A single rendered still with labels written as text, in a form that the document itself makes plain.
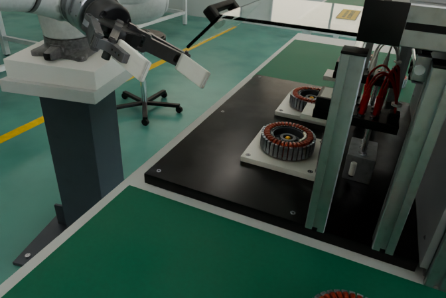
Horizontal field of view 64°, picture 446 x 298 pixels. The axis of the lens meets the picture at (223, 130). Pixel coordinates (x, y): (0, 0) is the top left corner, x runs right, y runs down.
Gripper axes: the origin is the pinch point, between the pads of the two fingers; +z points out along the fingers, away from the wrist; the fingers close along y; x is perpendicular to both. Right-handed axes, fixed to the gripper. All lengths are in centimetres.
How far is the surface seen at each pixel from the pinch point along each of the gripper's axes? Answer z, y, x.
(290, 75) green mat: -16, -77, -1
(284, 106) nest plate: 0.1, -45.9, -4.6
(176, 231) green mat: 12.7, -1.3, -21.3
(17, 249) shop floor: -62, -32, -113
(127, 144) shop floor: -102, -111, -95
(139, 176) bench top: -2.9, -7.1, -23.7
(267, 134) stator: 8.8, -23.7, -6.4
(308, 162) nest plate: 18.0, -26.6, -6.8
